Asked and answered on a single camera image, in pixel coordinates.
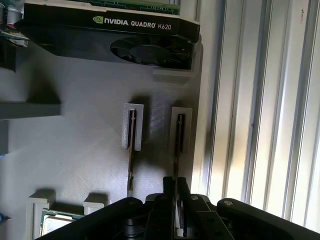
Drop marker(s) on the silver CPU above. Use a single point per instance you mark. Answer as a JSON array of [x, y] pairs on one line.
[[56, 223]]

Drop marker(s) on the Nvidia Quadro graphics card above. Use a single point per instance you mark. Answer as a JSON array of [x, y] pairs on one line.
[[100, 42]]

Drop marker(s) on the grey parts rack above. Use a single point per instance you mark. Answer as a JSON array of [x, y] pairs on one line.
[[87, 125]]

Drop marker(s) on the RAM stick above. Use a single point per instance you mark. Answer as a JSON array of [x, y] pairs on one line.
[[131, 130], [179, 140]]

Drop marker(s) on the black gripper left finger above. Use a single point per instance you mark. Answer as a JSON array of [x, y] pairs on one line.
[[160, 215]]

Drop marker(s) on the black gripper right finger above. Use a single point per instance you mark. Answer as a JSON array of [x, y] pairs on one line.
[[205, 220]]

